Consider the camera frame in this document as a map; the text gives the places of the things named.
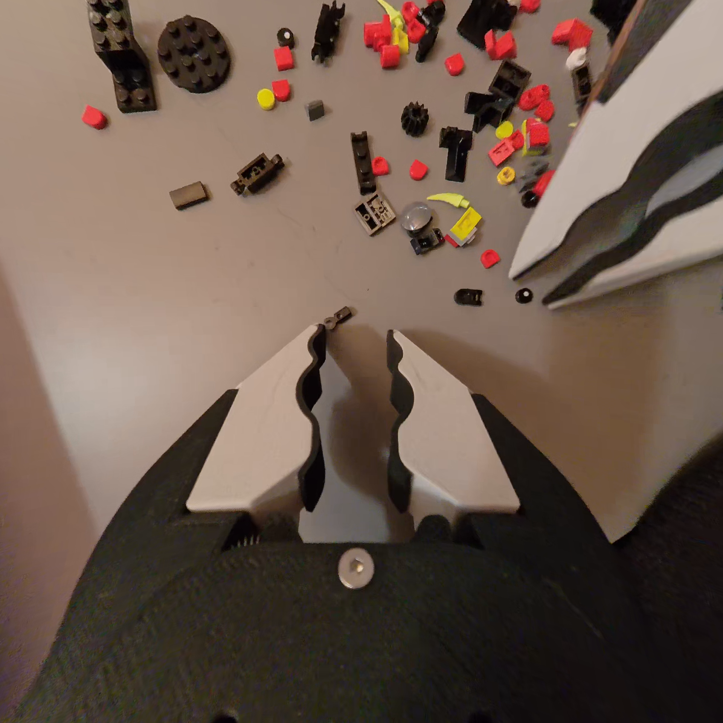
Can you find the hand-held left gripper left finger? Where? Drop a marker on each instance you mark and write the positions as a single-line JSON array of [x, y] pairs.
[[254, 452]]

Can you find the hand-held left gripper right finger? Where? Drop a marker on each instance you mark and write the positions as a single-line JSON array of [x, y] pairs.
[[452, 452]]

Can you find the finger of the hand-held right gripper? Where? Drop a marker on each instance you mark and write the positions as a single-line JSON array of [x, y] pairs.
[[649, 104], [678, 243]]

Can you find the small black lego connector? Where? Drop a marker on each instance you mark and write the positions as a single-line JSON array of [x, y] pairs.
[[342, 313]]

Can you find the pile of lego pieces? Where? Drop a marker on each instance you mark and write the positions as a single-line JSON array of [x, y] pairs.
[[457, 152]]

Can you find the black flat lego tile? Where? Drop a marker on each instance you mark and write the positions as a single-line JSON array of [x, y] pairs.
[[188, 195]]

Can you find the black lego clip plate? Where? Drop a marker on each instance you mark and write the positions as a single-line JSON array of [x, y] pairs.
[[257, 172]]

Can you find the red rounded lego tile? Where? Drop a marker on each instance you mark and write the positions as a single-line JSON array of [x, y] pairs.
[[94, 117]]

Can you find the black stacked lego bricks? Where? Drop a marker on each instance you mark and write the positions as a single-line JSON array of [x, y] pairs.
[[121, 73]]

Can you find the black round lego plate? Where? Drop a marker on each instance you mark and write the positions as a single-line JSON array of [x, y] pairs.
[[195, 53]]

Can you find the person's dark knit clothing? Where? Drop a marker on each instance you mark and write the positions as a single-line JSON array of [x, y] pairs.
[[695, 508]]

